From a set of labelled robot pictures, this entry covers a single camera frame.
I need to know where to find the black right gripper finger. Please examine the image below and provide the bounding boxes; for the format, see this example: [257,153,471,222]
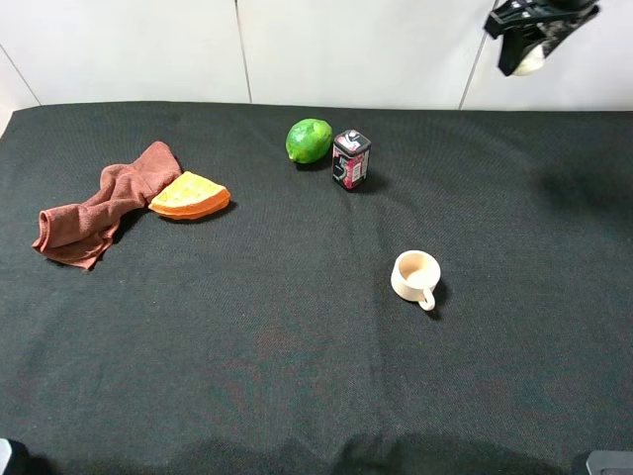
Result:
[538,4,600,59]
[497,24,542,76]

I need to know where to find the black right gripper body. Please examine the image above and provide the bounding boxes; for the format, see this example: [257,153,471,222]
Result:
[484,0,600,39]

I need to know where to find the small white garlic toy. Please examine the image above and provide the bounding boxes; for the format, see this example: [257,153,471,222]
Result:
[512,45,546,76]

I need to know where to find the green lime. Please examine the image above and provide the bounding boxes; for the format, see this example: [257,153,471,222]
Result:
[285,119,333,164]

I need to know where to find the beige wooden cup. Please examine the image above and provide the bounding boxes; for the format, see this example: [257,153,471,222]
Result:
[391,250,441,312]

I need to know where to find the orange waffle wedge toy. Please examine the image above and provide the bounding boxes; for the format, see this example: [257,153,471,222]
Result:
[148,171,231,221]

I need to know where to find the black table cloth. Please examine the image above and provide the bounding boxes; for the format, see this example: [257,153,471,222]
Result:
[1,103,632,474]

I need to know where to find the brown crumpled cloth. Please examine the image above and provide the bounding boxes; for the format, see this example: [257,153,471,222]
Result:
[32,142,182,270]

